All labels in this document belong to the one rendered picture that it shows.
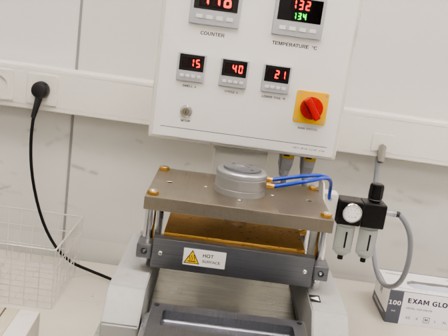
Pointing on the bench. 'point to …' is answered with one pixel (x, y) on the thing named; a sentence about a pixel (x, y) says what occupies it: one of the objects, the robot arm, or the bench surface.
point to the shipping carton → (19, 322)
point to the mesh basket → (42, 261)
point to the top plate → (242, 197)
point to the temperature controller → (301, 5)
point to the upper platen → (235, 233)
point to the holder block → (215, 323)
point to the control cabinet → (255, 80)
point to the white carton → (413, 300)
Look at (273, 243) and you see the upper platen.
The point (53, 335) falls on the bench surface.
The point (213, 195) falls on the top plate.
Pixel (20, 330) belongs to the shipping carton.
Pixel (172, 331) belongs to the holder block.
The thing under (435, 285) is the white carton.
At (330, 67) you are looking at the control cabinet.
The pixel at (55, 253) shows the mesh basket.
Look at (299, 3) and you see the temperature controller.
